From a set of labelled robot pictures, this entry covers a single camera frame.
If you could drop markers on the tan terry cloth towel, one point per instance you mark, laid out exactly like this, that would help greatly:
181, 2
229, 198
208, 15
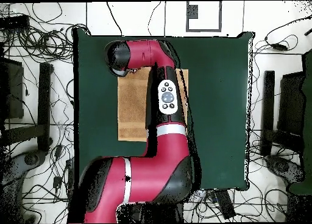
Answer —
132, 104

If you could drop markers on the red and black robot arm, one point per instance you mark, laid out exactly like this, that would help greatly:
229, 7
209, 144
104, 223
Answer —
156, 165

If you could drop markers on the black flat device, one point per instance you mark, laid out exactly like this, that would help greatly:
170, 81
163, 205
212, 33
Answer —
14, 22

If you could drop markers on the dark green table cloth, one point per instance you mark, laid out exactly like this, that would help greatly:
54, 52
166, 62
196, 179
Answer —
219, 112

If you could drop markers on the black power strip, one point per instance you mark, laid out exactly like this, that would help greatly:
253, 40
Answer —
70, 168

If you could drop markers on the black rectangular floor device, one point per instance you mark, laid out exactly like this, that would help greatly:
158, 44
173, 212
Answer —
225, 204

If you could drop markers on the small black adapter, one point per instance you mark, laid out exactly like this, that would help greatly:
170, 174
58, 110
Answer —
57, 182

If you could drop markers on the grey wheeled floor base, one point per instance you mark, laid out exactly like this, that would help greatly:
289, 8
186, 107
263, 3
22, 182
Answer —
281, 166
31, 159

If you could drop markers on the black box case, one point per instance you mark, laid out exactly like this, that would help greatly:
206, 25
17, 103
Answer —
291, 99
14, 87

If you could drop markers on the black power adapter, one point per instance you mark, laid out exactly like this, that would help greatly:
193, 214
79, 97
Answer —
279, 47

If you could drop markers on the black stand frame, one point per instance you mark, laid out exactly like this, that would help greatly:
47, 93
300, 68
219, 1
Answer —
44, 99
268, 99

